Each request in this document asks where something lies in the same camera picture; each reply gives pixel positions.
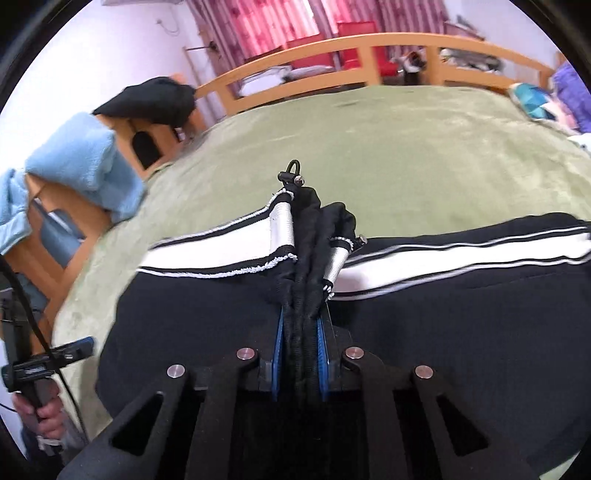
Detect light blue fleece towel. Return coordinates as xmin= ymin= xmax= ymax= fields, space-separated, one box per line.
xmin=0 ymin=113 xmax=147 ymax=255

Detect wooden coat rack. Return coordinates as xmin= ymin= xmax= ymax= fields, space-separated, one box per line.
xmin=183 ymin=41 xmax=223 ymax=89

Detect pink floral curtain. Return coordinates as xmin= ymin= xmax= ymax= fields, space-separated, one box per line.
xmin=318 ymin=0 xmax=447 ymax=35
xmin=185 ymin=0 xmax=320 ymax=58

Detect colourful geometric pillow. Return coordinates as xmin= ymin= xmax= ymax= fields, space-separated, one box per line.
xmin=507 ymin=82 xmax=562 ymax=122

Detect person's left hand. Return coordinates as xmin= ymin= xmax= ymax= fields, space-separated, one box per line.
xmin=11 ymin=383 xmax=66 ymax=442

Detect wooden bed frame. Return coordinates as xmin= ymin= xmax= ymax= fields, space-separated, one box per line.
xmin=0 ymin=32 xmax=567 ymax=333

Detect black garment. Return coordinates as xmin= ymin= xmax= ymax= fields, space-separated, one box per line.
xmin=92 ymin=77 xmax=197 ymax=128

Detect black cable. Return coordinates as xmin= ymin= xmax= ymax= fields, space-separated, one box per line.
xmin=0 ymin=254 xmax=89 ymax=446

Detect red chair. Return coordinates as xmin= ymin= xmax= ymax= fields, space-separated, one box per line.
xmin=286 ymin=39 xmax=336 ymax=73
xmin=337 ymin=20 xmax=399 ymax=78

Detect black pants with white stripes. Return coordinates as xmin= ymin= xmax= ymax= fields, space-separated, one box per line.
xmin=95 ymin=159 xmax=591 ymax=480

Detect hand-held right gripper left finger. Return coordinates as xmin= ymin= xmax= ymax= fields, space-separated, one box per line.
xmin=58 ymin=307 xmax=284 ymax=480

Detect green fleece bed blanket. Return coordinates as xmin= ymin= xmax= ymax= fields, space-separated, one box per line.
xmin=51 ymin=83 xmax=591 ymax=480

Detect purple plush toy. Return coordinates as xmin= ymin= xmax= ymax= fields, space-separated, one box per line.
xmin=551 ymin=62 xmax=591 ymax=136

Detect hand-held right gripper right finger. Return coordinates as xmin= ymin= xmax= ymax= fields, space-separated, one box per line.
xmin=317 ymin=307 xmax=541 ymax=480

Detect dark wooden chair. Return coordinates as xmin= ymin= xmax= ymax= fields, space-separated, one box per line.
xmin=242 ymin=45 xmax=285 ymax=64

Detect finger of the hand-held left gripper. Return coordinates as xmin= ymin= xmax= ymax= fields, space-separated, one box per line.
xmin=46 ymin=337 xmax=96 ymax=366

